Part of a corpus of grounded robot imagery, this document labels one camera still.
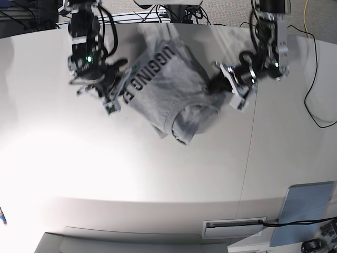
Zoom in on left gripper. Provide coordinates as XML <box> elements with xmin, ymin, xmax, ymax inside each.
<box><xmin>207</xmin><ymin>61</ymin><xmax>257</xmax><ymax>99</ymax></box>

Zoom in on black laptop cable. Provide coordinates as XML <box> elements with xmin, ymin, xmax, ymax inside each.
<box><xmin>259</xmin><ymin>216</ymin><xmax>337</xmax><ymax>228</ymax></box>

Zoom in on yellow cable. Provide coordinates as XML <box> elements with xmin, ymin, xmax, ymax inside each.
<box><xmin>302</xmin><ymin>0</ymin><xmax>313</xmax><ymax>38</ymax></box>

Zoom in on blue-grey laptop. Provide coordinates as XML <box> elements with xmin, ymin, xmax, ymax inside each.
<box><xmin>270</xmin><ymin>181</ymin><xmax>334</xmax><ymax>247</ymax></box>

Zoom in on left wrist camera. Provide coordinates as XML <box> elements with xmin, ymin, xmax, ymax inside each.
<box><xmin>229</xmin><ymin>94</ymin><xmax>249</xmax><ymax>112</ymax></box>

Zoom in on white central mount base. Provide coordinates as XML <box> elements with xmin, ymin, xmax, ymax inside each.
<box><xmin>134</xmin><ymin>0</ymin><xmax>203</xmax><ymax>6</ymax></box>

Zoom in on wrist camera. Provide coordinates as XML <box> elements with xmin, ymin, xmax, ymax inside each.
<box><xmin>229</xmin><ymin>94</ymin><xmax>249</xmax><ymax>112</ymax></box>
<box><xmin>103</xmin><ymin>101</ymin><xmax>121</xmax><ymax>115</ymax></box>

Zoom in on blue orange object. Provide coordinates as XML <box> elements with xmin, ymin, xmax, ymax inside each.
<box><xmin>0</xmin><ymin>208</ymin><xmax>7</xmax><ymax>226</ymax></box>

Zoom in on black device bottom right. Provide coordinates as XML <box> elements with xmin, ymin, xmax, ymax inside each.
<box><xmin>301</xmin><ymin>238</ymin><xmax>326</xmax><ymax>253</ymax></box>

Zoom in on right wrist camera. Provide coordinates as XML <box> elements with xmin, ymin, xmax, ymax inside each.
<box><xmin>103</xmin><ymin>101</ymin><xmax>121</xmax><ymax>115</ymax></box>

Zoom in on grey T-shirt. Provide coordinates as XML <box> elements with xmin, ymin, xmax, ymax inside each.
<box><xmin>123</xmin><ymin>23</ymin><xmax>225</xmax><ymax>145</ymax></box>

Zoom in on white cable grommet box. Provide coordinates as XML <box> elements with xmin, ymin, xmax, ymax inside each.
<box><xmin>202</xmin><ymin>217</ymin><xmax>266</xmax><ymax>240</ymax></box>

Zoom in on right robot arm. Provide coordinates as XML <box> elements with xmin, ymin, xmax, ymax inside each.
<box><xmin>63</xmin><ymin>1</ymin><xmax>128</xmax><ymax>110</ymax></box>

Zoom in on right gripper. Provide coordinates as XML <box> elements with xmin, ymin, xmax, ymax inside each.
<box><xmin>70</xmin><ymin>58</ymin><xmax>132</xmax><ymax>104</ymax></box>

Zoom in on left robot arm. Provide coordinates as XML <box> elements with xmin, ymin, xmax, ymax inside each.
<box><xmin>208</xmin><ymin>1</ymin><xmax>291</xmax><ymax>100</ymax></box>

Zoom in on black table cable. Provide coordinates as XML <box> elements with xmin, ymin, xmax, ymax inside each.
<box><xmin>285</xmin><ymin>25</ymin><xmax>337</xmax><ymax>129</ymax></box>

